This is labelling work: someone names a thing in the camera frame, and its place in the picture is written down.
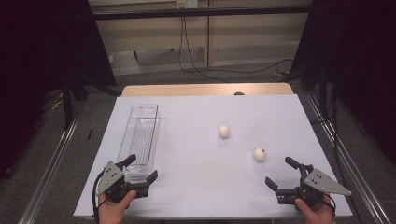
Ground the person's left hand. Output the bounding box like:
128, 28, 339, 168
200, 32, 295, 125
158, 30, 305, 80
97, 189, 137, 224

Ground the white wall socket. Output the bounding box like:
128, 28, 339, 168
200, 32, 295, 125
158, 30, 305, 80
176, 0, 199, 9

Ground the plain white egg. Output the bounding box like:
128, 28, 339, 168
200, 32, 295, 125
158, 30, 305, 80
218, 125, 231, 139

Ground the wooden table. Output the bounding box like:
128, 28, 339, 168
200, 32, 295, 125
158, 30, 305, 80
120, 82, 294, 97

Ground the black horizontal bar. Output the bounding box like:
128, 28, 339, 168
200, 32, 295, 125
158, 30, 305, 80
92, 5, 312, 21

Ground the black stand pole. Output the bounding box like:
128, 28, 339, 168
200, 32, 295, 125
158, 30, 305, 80
61, 74, 75, 131
318, 68, 330, 119

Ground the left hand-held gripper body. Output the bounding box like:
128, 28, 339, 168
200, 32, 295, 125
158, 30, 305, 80
95, 160, 150, 204

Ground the right hand-held gripper cable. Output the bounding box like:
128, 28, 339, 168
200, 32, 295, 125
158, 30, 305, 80
320, 191, 337, 217

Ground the person's right hand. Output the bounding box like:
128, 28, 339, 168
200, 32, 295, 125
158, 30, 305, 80
294, 192, 335, 224

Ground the aluminium rail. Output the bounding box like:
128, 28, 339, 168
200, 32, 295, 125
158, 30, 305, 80
18, 102, 85, 224
304, 92, 391, 224

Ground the white board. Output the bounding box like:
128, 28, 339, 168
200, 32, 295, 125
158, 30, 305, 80
73, 94, 353, 218

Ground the black curtain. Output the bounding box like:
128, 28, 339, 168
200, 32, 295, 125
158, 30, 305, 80
290, 0, 396, 166
0, 0, 118, 180

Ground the black cable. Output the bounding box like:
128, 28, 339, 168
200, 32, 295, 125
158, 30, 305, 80
177, 16, 231, 84
182, 16, 295, 75

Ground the left hand-held gripper cable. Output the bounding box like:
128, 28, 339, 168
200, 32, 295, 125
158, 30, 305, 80
92, 170, 108, 224

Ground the clear plastic container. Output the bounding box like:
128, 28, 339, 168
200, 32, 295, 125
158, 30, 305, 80
116, 103, 162, 184

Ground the hand-held gripper cable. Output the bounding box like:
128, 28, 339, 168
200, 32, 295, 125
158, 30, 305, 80
320, 191, 337, 217
92, 170, 108, 224

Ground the yellow cable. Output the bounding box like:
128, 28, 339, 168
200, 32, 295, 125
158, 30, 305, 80
43, 90, 64, 111

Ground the white egg with red mark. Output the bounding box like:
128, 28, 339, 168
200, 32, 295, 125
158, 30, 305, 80
253, 147, 267, 162

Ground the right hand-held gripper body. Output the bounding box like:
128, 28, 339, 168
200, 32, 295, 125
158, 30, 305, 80
275, 162, 353, 207

